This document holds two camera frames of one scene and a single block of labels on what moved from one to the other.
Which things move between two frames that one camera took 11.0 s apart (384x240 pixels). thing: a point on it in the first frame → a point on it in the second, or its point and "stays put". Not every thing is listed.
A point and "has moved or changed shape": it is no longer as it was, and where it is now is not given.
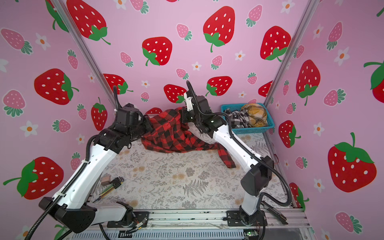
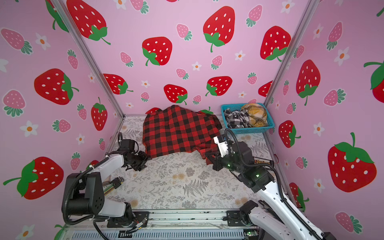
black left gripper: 147,124 → 145,158
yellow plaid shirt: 257,114 stays put
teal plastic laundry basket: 248,117 stays put
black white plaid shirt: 239,118 stays put
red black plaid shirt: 167,133 has moved or changed shape
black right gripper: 183,112 → 215,161
